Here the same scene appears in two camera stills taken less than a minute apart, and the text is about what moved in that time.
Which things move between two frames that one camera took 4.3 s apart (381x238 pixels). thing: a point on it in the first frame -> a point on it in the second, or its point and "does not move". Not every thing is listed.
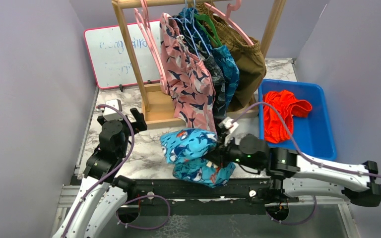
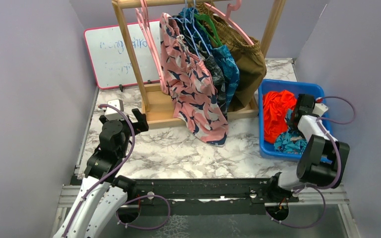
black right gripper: [219, 157] -> [292, 126]
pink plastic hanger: [143, 16] does not move
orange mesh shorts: [275, 130] does not move
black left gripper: [140, 125] does not move
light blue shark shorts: [186, 149] -> [285, 143]
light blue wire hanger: [185, 19] does not move
